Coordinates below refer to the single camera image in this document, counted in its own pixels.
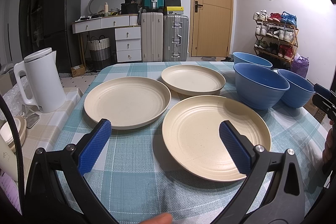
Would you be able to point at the beige suitcase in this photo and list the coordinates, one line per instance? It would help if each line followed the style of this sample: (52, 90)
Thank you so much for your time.
(152, 36)

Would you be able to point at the stack of shoe boxes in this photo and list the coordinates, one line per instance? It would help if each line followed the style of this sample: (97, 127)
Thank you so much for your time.
(173, 7)

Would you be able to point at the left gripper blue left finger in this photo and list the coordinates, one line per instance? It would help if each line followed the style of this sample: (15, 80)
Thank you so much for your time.
(91, 145)

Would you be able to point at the purple bag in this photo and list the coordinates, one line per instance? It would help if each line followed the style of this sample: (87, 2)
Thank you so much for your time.
(300, 65)

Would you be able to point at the white electric kettle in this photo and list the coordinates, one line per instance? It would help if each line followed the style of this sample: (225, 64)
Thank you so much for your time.
(43, 78)

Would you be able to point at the left hand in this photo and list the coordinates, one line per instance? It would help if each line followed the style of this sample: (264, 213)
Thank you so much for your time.
(164, 218)

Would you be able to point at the woven laundry basket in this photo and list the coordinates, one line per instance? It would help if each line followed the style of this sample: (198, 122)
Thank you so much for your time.
(100, 52)

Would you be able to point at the right hand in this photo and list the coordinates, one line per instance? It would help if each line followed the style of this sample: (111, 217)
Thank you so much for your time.
(328, 150)

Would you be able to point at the black bag on desk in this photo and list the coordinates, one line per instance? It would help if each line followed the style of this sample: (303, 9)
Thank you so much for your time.
(129, 7)

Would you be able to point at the white drawer desk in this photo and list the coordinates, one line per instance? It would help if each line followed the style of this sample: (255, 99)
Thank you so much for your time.
(127, 34)

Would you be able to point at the silver suitcase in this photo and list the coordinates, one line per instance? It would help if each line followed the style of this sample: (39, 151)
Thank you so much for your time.
(175, 37)

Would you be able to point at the wooden door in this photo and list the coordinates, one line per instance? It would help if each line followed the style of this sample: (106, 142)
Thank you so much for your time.
(211, 27)

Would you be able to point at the black refrigerator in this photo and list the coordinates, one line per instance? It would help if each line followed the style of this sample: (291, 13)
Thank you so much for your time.
(58, 16)

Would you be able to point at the large blue bowl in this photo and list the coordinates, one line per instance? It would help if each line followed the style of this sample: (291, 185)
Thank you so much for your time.
(258, 87)

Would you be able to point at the bamboo shoe rack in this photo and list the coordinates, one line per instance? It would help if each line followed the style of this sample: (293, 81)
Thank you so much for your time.
(276, 41)

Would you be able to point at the small cardboard box on floor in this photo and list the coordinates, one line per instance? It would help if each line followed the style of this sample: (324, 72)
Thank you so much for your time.
(78, 70)

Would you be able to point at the blue bowl back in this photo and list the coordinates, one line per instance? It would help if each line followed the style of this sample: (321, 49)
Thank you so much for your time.
(242, 57)

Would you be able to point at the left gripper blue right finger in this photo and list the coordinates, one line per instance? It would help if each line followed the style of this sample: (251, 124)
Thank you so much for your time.
(238, 147)

